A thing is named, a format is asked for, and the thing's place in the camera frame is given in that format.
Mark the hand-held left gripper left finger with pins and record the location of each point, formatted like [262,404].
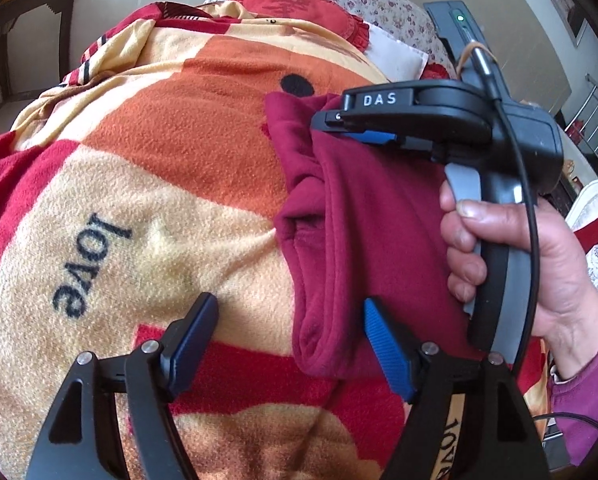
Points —
[189,355]

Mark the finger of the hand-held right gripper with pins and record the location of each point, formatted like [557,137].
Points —
[374,135]

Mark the large red heart cushion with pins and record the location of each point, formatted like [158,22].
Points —
[299,2]

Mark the printed fleece blanket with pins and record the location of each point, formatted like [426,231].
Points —
[154,135]

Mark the small red heart cushion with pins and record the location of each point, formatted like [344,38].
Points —
[436,71]

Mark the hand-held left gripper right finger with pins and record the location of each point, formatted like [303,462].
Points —
[389,355]

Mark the maroon fleece garment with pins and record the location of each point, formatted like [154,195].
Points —
[354,220]

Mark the person's right hand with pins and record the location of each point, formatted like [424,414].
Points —
[561,270]

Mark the wall picture frame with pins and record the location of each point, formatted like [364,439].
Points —
[575,17]

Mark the person's right forearm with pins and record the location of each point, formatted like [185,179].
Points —
[589,395]

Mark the tan rubber band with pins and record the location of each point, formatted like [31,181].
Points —
[466,55]

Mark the floral pillow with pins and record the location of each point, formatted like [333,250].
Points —
[394,0]

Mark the dark wooden chair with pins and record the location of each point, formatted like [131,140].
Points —
[54,20]

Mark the white pillow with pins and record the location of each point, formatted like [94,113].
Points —
[394,55]

